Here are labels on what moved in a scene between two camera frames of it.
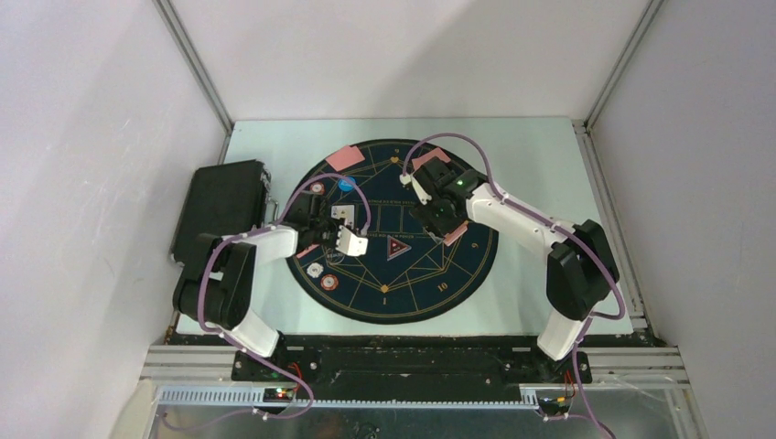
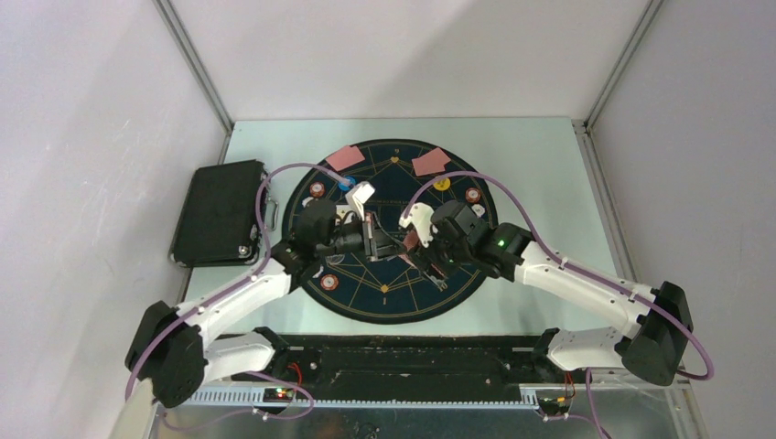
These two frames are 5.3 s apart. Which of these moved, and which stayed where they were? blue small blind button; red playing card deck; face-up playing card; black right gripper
Moved: red playing card deck; black right gripper
Stayed: face-up playing card; blue small blind button
